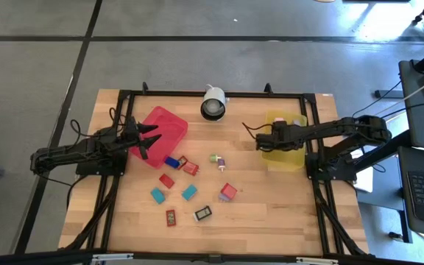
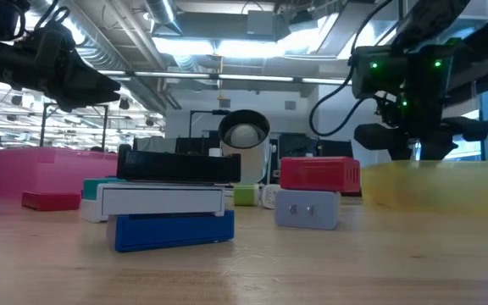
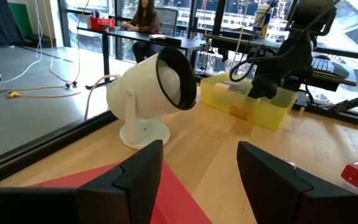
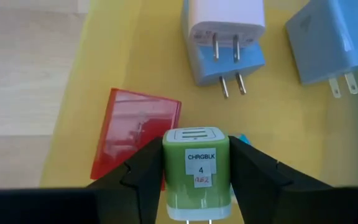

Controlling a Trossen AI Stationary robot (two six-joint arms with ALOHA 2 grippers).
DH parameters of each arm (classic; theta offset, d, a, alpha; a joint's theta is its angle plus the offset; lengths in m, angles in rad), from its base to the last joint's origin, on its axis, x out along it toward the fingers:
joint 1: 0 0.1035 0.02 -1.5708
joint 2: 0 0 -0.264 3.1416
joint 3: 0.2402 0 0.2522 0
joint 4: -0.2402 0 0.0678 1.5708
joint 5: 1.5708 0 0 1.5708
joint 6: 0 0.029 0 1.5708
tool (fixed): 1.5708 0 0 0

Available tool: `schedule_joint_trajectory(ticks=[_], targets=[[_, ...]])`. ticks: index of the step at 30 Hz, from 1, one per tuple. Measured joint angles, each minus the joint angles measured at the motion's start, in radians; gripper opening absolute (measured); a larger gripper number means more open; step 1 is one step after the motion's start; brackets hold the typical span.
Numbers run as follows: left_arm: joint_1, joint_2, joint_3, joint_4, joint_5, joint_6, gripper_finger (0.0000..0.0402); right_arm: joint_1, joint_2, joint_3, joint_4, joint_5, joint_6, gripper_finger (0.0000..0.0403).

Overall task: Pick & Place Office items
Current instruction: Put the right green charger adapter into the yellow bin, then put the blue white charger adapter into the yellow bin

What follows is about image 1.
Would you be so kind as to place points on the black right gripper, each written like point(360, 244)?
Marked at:
point(285, 138)

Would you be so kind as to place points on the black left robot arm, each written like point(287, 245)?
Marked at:
point(68, 152)

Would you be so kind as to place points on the red digital clock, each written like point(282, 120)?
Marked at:
point(182, 162)

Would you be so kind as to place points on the lavender wall charger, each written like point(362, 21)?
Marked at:
point(222, 198)

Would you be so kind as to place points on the blue block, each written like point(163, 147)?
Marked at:
point(171, 162)

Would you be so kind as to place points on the small purple white charger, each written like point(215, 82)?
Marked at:
point(221, 163)

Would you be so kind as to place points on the red wall charger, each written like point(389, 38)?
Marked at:
point(229, 190)
point(190, 168)

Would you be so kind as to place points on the small green cube charger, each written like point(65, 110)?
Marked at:
point(214, 158)

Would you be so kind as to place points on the black side desk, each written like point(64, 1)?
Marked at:
point(418, 110)

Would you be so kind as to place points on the red green small block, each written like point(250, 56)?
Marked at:
point(170, 218)

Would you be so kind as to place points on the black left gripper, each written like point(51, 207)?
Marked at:
point(127, 136)

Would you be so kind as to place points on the grey desk base plate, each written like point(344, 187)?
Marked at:
point(385, 195)

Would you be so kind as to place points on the black front crossbar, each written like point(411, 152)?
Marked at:
point(31, 260)

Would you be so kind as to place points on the teal block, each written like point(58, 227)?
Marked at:
point(157, 196)
point(189, 192)

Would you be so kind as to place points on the black table frame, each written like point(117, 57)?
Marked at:
point(160, 94)

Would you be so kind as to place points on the pink plastic bin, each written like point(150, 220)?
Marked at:
point(168, 129)

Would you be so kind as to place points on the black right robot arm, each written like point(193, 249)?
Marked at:
point(344, 132)

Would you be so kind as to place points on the yellow plastic bin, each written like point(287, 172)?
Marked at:
point(285, 160)

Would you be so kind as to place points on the black digital clock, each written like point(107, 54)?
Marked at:
point(203, 212)

